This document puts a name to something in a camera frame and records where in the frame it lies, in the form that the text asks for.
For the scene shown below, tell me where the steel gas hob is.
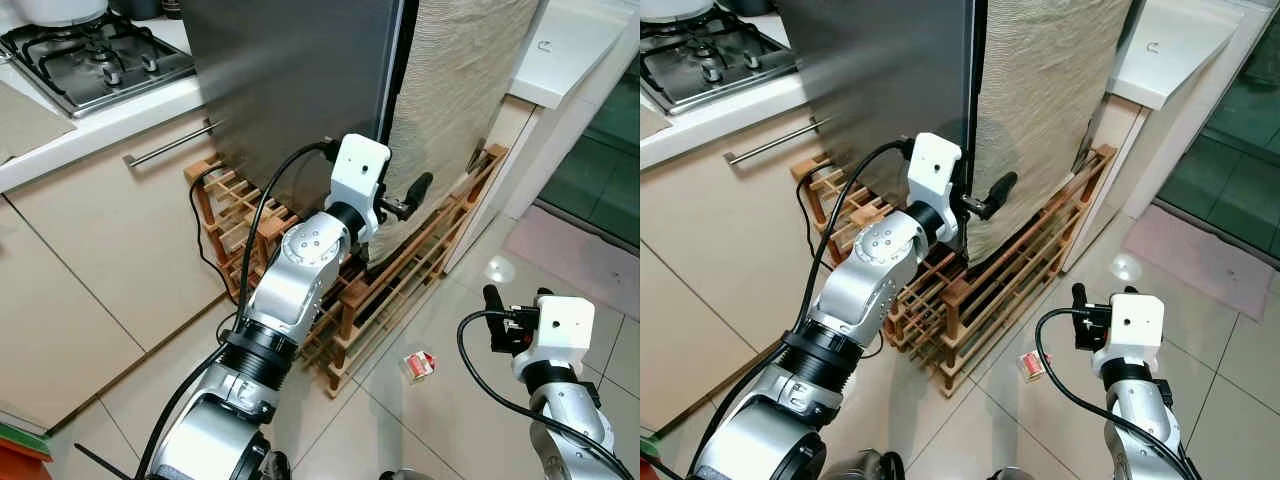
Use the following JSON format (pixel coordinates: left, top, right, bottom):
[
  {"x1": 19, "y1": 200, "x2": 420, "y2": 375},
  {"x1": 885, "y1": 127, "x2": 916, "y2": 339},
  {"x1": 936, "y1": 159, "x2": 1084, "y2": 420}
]
[
  {"x1": 0, "y1": 15, "x2": 197, "y2": 119},
  {"x1": 640, "y1": 10, "x2": 801, "y2": 116}
]

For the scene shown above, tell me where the steel bar cabinet handle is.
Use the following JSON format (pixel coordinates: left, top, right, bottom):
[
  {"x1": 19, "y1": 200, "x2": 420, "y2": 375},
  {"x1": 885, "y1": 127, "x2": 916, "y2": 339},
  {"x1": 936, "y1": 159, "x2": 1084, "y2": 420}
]
[
  {"x1": 725, "y1": 117, "x2": 833, "y2": 166},
  {"x1": 123, "y1": 118, "x2": 223, "y2": 168}
]

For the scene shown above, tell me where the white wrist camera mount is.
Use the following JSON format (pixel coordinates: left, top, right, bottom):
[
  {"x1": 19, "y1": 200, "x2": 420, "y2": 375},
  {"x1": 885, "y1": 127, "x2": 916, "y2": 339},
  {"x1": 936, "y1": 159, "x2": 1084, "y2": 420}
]
[
  {"x1": 1092, "y1": 293, "x2": 1167, "y2": 377},
  {"x1": 328, "y1": 133, "x2": 391, "y2": 223},
  {"x1": 907, "y1": 133, "x2": 964, "y2": 207},
  {"x1": 515, "y1": 297, "x2": 593, "y2": 365}
]

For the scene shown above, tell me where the wooden wine rack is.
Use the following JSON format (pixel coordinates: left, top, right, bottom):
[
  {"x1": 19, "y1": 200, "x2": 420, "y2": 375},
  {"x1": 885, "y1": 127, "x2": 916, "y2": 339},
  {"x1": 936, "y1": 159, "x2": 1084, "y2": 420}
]
[
  {"x1": 790, "y1": 143, "x2": 1119, "y2": 398},
  {"x1": 183, "y1": 143, "x2": 509, "y2": 398}
]

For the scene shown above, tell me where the beige counter mat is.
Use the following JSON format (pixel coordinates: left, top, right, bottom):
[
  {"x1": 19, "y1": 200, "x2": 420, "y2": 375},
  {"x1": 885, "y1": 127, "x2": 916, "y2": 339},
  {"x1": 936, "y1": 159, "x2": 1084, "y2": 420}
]
[
  {"x1": 640, "y1": 100, "x2": 673, "y2": 141},
  {"x1": 0, "y1": 80, "x2": 76, "y2": 166}
]

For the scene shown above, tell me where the white pot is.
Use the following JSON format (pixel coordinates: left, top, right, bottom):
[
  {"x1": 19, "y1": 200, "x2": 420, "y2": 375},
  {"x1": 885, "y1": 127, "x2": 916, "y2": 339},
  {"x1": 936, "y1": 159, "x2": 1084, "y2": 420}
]
[
  {"x1": 10, "y1": 0, "x2": 109, "y2": 28},
  {"x1": 640, "y1": 0, "x2": 716, "y2": 23}
]

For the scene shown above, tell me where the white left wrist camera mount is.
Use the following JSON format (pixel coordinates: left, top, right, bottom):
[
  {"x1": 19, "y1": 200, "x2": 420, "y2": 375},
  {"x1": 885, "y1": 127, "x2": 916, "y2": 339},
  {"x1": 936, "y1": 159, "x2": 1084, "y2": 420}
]
[
  {"x1": 328, "y1": 133, "x2": 391, "y2": 223},
  {"x1": 907, "y1": 133, "x2": 964, "y2": 207}
]

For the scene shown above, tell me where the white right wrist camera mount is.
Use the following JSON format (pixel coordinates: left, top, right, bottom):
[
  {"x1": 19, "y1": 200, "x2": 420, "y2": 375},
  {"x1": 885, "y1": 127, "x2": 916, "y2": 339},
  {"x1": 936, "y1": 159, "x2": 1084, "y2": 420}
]
[
  {"x1": 1092, "y1": 293, "x2": 1167, "y2": 377},
  {"x1": 515, "y1": 297, "x2": 593, "y2": 365}
]

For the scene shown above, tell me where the black power cable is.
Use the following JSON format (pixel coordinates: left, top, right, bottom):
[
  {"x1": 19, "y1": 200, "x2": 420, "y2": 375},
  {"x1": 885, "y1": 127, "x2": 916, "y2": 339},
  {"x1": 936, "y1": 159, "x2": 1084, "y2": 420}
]
[
  {"x1": 794, "y1": 165, "x2": 833, "y2": 273},
  {"x1": 189, "y1": 165, "x2": 241, "y2": 303}
]

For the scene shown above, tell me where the dark grey steel fridge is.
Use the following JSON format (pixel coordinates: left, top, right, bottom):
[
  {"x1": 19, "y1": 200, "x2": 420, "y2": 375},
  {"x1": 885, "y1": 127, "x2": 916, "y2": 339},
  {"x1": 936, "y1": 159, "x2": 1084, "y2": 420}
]
[
  {"x1": 775, "y1": 0, "x2": 991, "y2": 217},
  {"x1": 180, "y1": 0, "x2": 419, "y2": 226}
]

